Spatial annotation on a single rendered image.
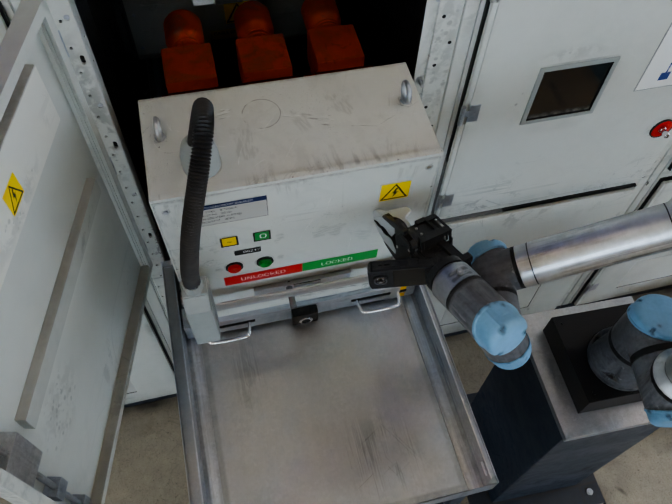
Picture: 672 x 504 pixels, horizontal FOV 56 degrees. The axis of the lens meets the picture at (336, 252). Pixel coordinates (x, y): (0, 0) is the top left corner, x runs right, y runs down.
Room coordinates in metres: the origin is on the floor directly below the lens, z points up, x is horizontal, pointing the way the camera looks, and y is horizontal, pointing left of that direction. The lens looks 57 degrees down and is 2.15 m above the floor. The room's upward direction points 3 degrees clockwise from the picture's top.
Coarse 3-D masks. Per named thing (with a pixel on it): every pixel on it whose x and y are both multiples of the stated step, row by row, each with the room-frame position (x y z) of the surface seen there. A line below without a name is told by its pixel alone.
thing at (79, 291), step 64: (0, 64) 0.64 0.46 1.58; (64, 64) 0.78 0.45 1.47; (0, 128) 0.57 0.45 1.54; (64, 128) 0.74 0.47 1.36; (0, 192) 0.49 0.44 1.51; (64, 192) 0.65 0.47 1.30; (0, 256) 0.42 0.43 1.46; (64, 256) 0.56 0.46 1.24; (128, 256) 0.75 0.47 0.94; (0, 320) 0.38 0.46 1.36; (64, 320) 0.46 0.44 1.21; (128, 320) 0.64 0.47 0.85; (0, 384) 0.30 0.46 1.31; (64, 384) 0.38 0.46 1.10; (128, 384) 0.49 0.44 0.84; (0, 448) 0.22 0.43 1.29; (64, 448) 0.29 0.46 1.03
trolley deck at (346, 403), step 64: (320, 320) 0.68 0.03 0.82; (384, 320) 0.68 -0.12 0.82; (256, 384) 0.51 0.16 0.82; (320, 384) 0.52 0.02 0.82; (384, 384) 0.52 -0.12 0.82; (192, 448) 0.36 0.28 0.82; (256, 448) 0.37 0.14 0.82; (320, 448) 0.38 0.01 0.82; (384, 448) 0.38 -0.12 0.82; (448, 448) 0.39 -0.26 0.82
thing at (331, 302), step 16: (368, 288) 0.73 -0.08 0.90; (384, 288) 0.73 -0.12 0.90; (288, 304) 0.67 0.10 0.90; (304, 304) 0.68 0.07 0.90; (320, 304) 0.69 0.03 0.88; (336, 304) 0.70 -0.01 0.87; (352, 304) 0.71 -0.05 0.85; (224, 320) 0.63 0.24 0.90; (240, 320) 0.63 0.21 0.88; (256, 320) 0.65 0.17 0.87; (272, 320) 0.66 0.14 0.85; (192, 336) 0.61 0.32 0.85
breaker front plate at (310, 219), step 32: (416, 160) 0.71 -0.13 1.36; (224, 192) 0.62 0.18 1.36; (256, 192) 0.64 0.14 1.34; (288, 192) 0.65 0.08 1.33; (320, 192) 0.67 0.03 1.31; (352, 192) 0.69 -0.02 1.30; (416, 192) 0.72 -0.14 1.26; (160, 224) 0.60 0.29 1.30; (224, 224) 0.63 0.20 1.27; (256, 224) 0.64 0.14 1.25; (288, 224) 0.66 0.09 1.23; (320, 224) 0.68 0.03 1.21; (352, 224) 0.70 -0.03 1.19; (224, 256) 0.63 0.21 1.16; (256, 256) 0.65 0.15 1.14; (288, 256) 0.67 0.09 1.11; (320, 256) 0.69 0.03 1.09; (384, 256) 0.73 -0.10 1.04; (224, 288) 0.63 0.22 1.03; (256, 288) 0.65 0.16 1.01; (352, 288) 0.72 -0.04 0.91
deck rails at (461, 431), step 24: (408, 312) 0.71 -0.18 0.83; (432, 336) 0.64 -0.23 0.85; (192, 360) 0.56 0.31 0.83; (432, 360) 0.59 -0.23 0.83; (192, 384) 0.50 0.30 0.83; (432, 384) 0.53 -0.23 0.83; (456, 384) 0.51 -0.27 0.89; (192, 408) 0.43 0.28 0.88; (456, 408) 0.47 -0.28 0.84; (456, 432) 0.42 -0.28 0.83; (216, 456) 0.35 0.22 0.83; (480, 456) 0.36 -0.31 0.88; (216, 480) 0.30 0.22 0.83; (480, 480) 0.33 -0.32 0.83
